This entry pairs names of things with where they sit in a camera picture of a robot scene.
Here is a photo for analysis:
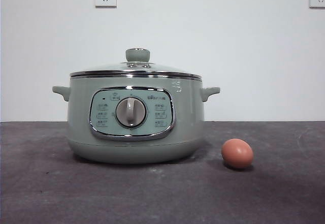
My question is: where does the glass lid with green knob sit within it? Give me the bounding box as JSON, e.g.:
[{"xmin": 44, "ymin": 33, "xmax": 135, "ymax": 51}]
[{"xmin": 70, "ymin": 47, "xmax": 201, "ymax": 78}]

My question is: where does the brown egg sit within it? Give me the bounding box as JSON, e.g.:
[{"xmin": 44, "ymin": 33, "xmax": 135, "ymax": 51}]
[{"xmin": 221, "ymin": 138, "xmax": 254, "ymax": 170}]

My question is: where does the pale green electric cooking pot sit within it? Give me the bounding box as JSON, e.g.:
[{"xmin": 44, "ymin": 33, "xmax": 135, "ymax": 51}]
[{"xmin": 51, "ymin": 74, "xmax": 221, "ymax": 165}]

